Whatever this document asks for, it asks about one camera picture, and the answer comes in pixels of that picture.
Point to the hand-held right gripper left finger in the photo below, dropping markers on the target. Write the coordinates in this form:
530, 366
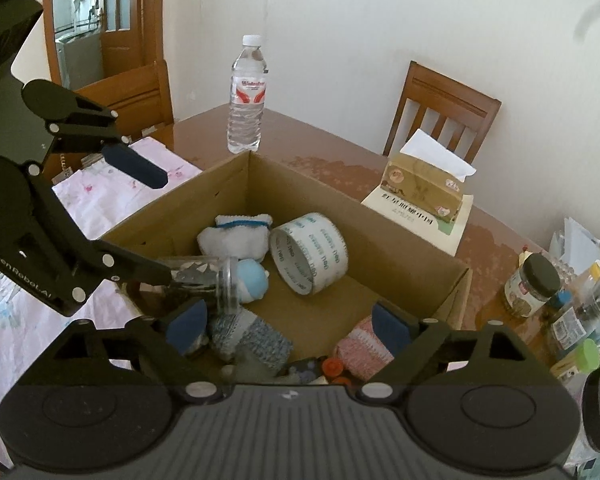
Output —
187, 327

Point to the pink floral tablecloth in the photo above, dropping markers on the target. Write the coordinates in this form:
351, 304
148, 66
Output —
95, 200

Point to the light blue plush toy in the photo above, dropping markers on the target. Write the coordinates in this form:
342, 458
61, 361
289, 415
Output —
252, 280

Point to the clear jar with dark contents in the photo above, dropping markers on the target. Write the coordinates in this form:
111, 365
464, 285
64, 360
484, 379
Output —
210, 285

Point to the small jar with black lid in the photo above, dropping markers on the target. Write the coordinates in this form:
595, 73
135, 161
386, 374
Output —
530, 285

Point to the orange small toy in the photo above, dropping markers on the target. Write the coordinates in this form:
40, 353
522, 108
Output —
333, 367

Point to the pink knitted pouch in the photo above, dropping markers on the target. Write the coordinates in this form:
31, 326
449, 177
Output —
360, 350

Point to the blue knitted pouch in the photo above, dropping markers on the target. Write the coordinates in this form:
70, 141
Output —
260, 335

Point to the pen holder with pens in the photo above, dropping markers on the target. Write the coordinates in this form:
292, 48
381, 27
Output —
585, 310

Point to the clear packing tape roll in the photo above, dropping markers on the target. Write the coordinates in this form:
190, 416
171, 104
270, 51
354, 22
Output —
310, 252

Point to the yellow tissue box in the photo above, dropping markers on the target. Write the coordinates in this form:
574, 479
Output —
425, 185

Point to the clear water bottle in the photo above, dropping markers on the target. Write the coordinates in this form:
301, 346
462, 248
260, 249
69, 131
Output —
247, 100

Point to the white paper sheets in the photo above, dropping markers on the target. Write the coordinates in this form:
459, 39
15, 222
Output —
575, 242

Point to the bottle with green lid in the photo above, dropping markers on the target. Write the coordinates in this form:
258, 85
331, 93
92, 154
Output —
580, 357

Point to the brown wooden desktop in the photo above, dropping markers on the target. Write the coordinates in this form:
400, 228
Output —
330, 155

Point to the wooden door with glass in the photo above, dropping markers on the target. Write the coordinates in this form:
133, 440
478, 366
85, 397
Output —
125, 10

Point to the green and white booklet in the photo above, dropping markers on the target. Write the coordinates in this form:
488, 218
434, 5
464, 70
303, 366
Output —
445, 235

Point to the white sock with blue stripe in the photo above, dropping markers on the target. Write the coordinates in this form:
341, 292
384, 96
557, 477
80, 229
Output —
235, 235

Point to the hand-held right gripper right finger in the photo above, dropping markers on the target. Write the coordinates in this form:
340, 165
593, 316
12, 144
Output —
390, 327

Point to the brown cardboard box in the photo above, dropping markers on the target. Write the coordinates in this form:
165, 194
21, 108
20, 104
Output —
380, 260

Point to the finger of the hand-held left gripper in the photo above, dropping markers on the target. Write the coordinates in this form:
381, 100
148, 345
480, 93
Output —
135, 165
130, 262

